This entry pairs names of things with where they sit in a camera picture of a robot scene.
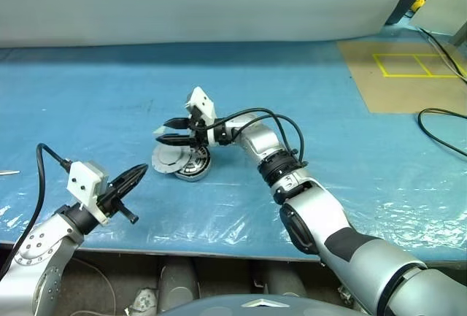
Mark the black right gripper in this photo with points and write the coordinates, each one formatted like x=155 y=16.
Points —
x=198 y=135

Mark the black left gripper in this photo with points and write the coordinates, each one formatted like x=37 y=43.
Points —
x=111 y=203

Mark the grey round tin lid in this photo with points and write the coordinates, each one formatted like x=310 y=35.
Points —
x=168 y=161

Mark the spoked silver wheel rotor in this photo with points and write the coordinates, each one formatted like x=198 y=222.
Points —
x=197 y=162

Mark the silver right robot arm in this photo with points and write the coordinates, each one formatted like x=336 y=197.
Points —
x=328 y=214

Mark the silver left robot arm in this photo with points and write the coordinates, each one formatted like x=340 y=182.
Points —
x=40 y=250

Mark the round metal tin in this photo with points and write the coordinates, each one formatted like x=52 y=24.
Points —
x=197 y=178

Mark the beige tape piece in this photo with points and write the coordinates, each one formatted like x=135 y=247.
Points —
x=159 y=130

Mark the grey rounded cylinder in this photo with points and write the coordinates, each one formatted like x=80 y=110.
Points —
x=177 y=279
x=281 y=277

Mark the thin silver metal tool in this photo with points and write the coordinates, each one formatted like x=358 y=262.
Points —
x=9 y=172

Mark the white crumpled object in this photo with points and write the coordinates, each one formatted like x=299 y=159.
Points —
x=144 y=301

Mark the grey robot torso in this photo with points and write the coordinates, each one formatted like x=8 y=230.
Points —
x=237 y=305

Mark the brown cardboard sheet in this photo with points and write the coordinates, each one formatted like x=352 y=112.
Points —
x=394 y=89

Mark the yellow tape rectangle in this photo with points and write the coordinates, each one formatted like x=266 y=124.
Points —
x=414 y=74

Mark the small yellow object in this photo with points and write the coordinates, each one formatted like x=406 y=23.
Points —
x=419 y=3

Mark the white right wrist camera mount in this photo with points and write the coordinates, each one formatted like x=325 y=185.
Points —
x=202 y=102

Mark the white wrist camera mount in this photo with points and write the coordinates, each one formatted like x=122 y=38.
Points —
x=202 y=102
x=84 y=181

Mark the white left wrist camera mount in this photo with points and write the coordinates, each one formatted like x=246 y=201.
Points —
x=84 y=181

